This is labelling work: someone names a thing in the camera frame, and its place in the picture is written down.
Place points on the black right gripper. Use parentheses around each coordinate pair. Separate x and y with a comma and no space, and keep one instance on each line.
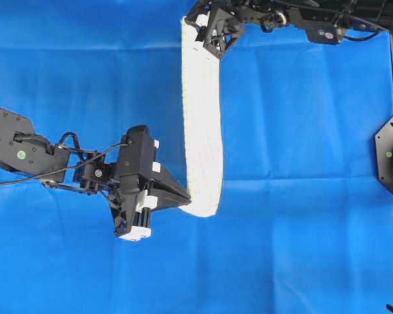
(217,28)

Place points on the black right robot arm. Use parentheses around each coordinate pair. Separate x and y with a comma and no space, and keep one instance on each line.
(324,22)

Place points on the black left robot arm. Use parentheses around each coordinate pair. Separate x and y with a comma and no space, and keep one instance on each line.
(62,166)

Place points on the blue table cloth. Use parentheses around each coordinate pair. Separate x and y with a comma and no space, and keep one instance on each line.
(303,225)

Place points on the yellow striped towel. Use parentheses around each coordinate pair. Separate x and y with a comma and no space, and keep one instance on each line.
(202,125)

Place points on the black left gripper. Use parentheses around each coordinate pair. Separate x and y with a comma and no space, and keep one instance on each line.
(131,202)

